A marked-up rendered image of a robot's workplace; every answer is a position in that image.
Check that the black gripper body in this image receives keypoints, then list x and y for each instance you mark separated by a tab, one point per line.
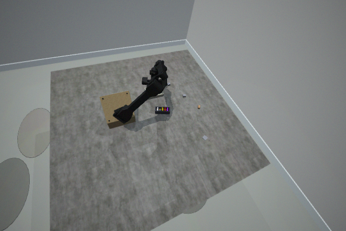
145	80

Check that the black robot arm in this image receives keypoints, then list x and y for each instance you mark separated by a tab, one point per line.
154	88

